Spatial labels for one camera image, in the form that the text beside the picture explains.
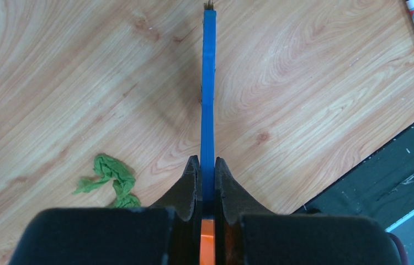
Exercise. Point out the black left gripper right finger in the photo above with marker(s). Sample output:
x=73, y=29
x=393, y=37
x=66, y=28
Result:
x=246, y=232

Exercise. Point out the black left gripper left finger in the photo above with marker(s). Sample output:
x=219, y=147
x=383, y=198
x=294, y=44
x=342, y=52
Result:
x=166, y=232

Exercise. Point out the blue hand brush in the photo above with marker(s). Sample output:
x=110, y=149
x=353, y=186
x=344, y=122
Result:
x=207, y=145

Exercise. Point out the orange bowl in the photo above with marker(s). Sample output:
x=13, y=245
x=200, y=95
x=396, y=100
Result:
x=207, y=242

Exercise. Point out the green paper scrap pair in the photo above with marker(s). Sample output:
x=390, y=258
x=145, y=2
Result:
x=106, y=169

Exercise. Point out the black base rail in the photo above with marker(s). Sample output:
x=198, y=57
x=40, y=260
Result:
x=380, y=187

